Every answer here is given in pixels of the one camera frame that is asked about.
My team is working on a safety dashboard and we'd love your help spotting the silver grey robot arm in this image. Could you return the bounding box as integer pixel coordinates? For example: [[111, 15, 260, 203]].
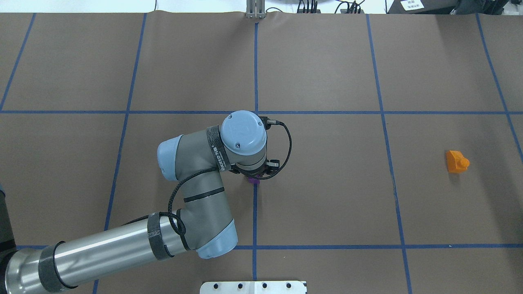
[[1, 110, 285, 294]]

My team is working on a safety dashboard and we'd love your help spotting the orange trapezoid block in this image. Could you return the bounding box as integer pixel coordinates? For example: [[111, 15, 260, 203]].
[[446, 149, 470, 174]]

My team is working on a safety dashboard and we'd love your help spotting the aluminium frame post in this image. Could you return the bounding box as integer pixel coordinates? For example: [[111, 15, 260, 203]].
[[245, 0, 266, 19]]

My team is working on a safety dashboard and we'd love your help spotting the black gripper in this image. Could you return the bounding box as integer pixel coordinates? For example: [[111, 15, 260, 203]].
[[230, 158, 282, 180]]

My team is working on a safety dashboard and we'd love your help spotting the purple trapezoid block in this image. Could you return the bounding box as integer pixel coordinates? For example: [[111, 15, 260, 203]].
[[247, 175, 261, 185]]

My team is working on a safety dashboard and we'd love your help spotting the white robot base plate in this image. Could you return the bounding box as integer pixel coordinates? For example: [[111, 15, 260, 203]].
[[199, 281, 308, 294]]

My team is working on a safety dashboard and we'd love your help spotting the black box with label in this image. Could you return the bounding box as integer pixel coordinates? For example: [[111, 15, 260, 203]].
[[387, 0, 510, 15]]

